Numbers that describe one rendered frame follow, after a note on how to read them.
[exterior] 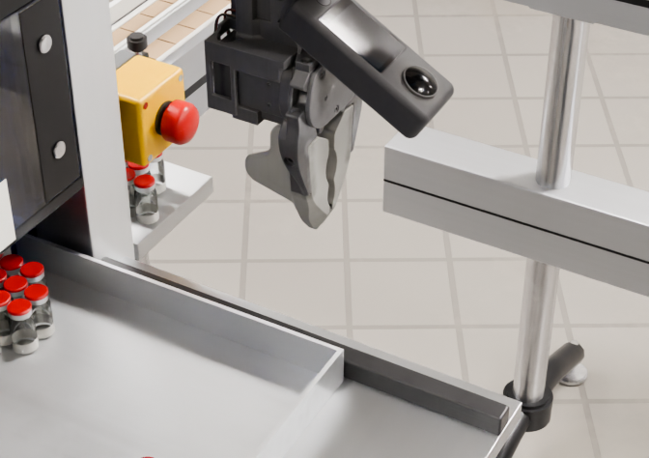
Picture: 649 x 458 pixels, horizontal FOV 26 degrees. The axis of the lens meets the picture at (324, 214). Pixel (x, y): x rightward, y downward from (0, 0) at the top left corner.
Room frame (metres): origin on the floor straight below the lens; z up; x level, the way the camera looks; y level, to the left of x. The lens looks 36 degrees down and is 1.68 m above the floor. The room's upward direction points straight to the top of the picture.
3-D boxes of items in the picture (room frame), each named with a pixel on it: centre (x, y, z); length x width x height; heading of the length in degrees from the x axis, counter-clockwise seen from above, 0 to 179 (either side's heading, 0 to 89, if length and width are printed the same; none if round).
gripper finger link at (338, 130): (0.83, 0.01, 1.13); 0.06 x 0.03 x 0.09; 61
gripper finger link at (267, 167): (0.81, 0.03, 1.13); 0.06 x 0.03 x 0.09; 61
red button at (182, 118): (1.09, 0.14, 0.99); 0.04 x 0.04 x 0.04; 61
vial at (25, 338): (0.91, 0.26, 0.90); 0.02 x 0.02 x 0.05
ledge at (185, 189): (1.15, 0.21, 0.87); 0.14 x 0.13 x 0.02; 61
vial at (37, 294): (0.93, 0.25, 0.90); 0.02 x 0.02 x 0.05
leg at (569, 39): (1.64, -0.32, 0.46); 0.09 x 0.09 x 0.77; 61
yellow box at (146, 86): (1.11, 0.18, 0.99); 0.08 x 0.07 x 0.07; 61
